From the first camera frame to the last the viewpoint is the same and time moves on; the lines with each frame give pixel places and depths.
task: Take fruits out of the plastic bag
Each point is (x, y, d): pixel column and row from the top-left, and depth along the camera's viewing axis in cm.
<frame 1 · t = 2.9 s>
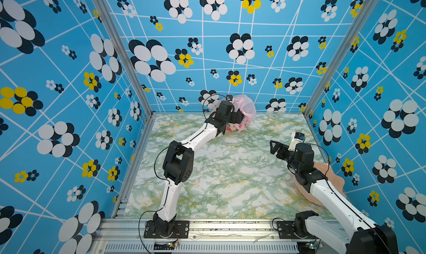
left hand: (235, 109, 94), fingers open
right hand: (279, 143, 83), fingers open
pink plastic bag: (248, 105, 101), point 19 cm above the table

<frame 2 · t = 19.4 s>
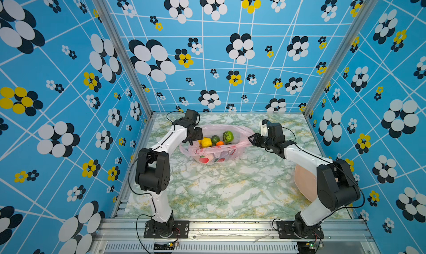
left hand: (197, 135, 94), fingers open
right hand: (252, 137, 92), fingers open
pink plastic bag: (218, 155, 90), point 10 cm above the table
yellow lemon: (206, 142, 101), point 5 cm above the table
green kiwi fruit: (228, 136, 103), point 6 cm above the table
orange tangerine: (220, 143, 101), point 5 cm above the table

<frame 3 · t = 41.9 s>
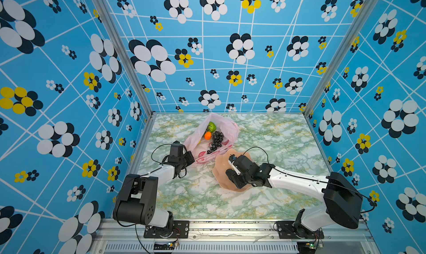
left hand: (195, 155, 94), fingers closed
right hand: (236, 176, 84), fingers open
pink plastic bag: (199, 146, 104), on the table
green kiwi fruit: (211, 127, 107), point 6 cm above the table
orange tangerine: (208, 135, 105), point 4 cm above the table
pink wavy plate: (222, 164, 94), point 2 cm above the table
black grape bunch: (217, 140, 104), point 4 cm above the table
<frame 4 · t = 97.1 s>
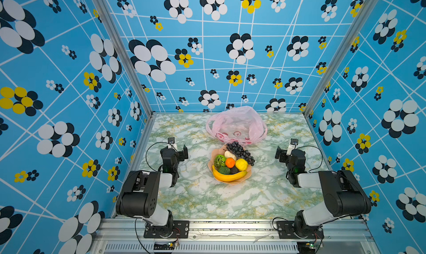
left hand: (177, 144, 93), fingers open
right hand: (290, 147, 93), fingers open
pink plastic bag: (239, 124, 117), on the table
green kiwi fruit: (219, 161, 88), point 9 cm above the table
orange tangerine: (229, 162, 86), point 10 cm above the table
black grape bunch: (240, 152, 92), point 9 cm above the table
beige pear: (228, 154, 93), point 7 cm above the table
light green lime: (224, 170, 86), point 8 cm above the table
yellow banana: (227, 177, 84), point 7 cm above the table
